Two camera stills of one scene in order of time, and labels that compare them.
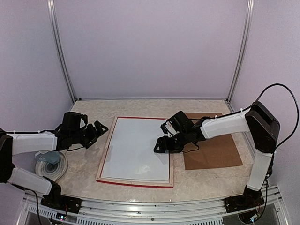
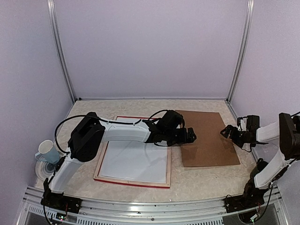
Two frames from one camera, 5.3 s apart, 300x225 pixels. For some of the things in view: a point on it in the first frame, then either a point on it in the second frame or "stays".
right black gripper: [165, 146] to [228, 128]
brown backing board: [219, 151] stays
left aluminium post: [51, 4] stays
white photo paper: [131, 154] stays
